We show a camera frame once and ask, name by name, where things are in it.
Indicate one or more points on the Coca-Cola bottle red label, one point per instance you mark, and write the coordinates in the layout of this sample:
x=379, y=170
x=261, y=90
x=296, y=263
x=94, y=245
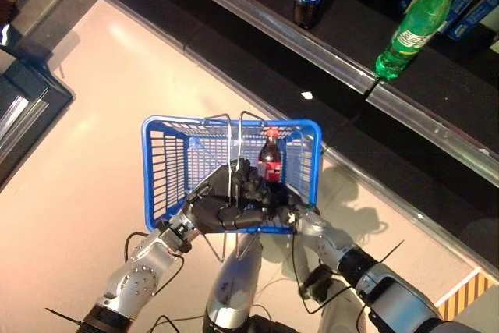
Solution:
x=269, y=153

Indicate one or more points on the silver left robot leg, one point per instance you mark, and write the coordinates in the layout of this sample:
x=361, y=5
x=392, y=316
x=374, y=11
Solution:
x=234, y=294

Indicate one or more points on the black side shelf unit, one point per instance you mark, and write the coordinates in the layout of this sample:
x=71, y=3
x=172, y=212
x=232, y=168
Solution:
x=23, y=87

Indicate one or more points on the blue plastic shopping basket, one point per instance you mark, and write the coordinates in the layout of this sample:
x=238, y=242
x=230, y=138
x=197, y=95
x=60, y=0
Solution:
x=171, y=119

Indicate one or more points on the yellow black hazard tape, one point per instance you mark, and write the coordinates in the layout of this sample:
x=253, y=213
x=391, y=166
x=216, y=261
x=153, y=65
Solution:
x=468, y=294

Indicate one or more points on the silver right robot leg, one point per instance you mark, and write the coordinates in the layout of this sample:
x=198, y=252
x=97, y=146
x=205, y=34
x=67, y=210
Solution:
x=339, y=313

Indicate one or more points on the silver robot leg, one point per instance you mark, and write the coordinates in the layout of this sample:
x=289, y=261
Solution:
x=339, y=313
x=234, y=294

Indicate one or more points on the green Sprite bottle yellow cap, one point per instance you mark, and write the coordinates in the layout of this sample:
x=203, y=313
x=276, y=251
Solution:
x=413, y=32

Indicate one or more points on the black zip tie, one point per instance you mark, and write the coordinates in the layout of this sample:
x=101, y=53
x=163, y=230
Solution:
x=66, y=316
x=391, y=252

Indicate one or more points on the white paper scrap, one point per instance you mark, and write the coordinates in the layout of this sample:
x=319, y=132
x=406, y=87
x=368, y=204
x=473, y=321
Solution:
x=306, y=95

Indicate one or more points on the black robot waist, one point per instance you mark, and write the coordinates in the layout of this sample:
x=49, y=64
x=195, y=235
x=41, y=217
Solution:
x=273, y=325

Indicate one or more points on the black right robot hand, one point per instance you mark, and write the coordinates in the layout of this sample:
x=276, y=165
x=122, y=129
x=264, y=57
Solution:
x=280, y=204

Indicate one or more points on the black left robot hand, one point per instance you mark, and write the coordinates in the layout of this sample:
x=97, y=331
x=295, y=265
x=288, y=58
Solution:
x=218, y=200

